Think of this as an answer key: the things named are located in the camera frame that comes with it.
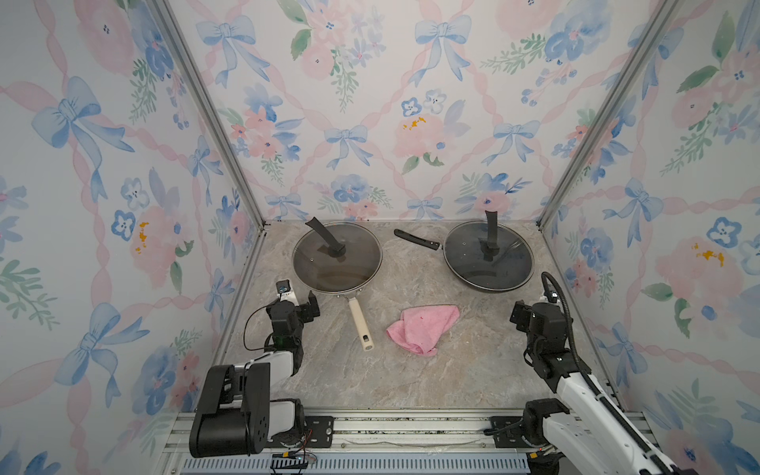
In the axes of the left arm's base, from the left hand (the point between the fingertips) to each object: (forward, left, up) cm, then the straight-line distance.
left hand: (297, 293), depth 90 cm
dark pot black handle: (+22, -39, +1) cm, 45 cm away
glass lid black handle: (+15, -61, +1) cm, 63 cm away
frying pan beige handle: (-11, -20, +2) cm, 23 cm away
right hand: (-7, -71, +5) cm, 71 cm away
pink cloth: (-9, -37, -5) cm, 38 cm away
